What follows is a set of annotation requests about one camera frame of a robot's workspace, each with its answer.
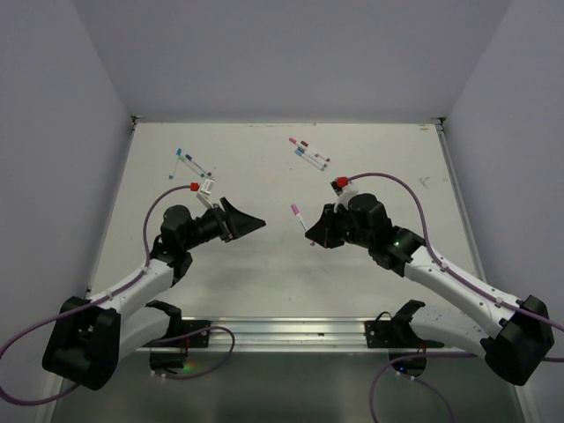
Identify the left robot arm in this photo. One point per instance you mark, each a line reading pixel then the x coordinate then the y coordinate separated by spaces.
pixel 94 334

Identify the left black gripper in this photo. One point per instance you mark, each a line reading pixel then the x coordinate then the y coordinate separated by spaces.
pixel 238 224

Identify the light blue capped marker right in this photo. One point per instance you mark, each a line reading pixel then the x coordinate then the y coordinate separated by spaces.
pixel 310 161

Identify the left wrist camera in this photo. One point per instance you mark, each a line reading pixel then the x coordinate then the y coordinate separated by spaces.
pixel 204 192

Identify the dark blue capped marker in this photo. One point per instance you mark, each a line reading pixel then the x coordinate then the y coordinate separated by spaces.
pixel 195 167

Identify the aluminium rail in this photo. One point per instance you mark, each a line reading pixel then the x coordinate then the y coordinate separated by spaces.
pixel 282 332

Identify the purple capped marker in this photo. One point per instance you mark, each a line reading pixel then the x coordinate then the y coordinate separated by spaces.
pixel 297 214

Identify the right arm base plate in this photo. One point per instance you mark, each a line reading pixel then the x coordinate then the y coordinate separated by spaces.
pixel 390 334

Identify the brown capped marker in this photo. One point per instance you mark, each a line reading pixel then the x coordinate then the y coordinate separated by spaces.
pixel 315 151

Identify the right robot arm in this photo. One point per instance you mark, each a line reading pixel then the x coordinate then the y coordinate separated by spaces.
pixel 511 334

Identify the thin light blue marker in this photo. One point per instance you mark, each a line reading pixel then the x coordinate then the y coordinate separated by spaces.
pixel 174 168

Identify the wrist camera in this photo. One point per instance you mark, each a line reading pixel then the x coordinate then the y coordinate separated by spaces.
pixel 345 189
pixel 204 192

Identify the pink capped marker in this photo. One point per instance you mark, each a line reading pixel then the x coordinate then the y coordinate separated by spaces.
pixel 298 146

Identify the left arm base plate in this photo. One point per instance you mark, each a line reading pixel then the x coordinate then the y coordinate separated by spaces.
pixel 201 336

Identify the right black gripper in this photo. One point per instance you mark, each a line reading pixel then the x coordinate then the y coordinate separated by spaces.
pixel 322 231

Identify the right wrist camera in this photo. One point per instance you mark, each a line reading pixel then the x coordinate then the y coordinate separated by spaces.
pixel 345 189

